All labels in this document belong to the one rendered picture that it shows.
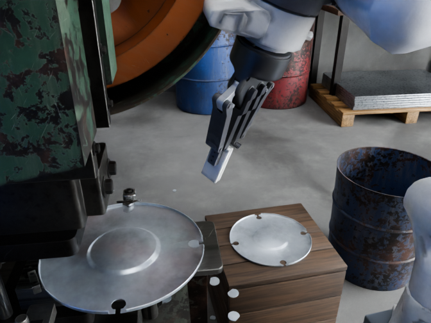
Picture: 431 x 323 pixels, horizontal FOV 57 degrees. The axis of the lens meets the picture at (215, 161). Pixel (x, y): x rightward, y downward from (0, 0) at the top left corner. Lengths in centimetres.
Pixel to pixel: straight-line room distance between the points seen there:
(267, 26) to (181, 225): 45
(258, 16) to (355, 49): 397
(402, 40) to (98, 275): 56
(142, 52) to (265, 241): 81
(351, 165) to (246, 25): 148
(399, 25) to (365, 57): 406
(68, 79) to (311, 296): 118
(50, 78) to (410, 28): 35
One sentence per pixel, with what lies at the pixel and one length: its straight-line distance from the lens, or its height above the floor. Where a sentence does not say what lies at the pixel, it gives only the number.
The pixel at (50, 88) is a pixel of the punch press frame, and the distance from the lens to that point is 42.
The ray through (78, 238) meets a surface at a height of 88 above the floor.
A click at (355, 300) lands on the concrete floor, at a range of 181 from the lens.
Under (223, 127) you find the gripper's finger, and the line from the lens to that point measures 53.
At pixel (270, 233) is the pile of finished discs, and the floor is 36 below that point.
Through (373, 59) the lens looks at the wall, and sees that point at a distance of 455.
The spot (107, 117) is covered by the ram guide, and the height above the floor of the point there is 101.
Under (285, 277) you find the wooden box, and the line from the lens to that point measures 133.
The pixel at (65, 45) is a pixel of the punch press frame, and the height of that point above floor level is 118.
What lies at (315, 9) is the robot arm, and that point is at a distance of 49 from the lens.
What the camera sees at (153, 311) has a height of 67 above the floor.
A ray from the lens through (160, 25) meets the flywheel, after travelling 92.
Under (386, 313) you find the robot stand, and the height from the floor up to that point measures 45.
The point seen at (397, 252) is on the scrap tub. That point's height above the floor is 21.
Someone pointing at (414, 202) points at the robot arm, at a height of 80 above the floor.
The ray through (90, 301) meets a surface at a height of 78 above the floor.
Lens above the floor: 126
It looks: 28 degrees down
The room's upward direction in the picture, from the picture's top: straight up
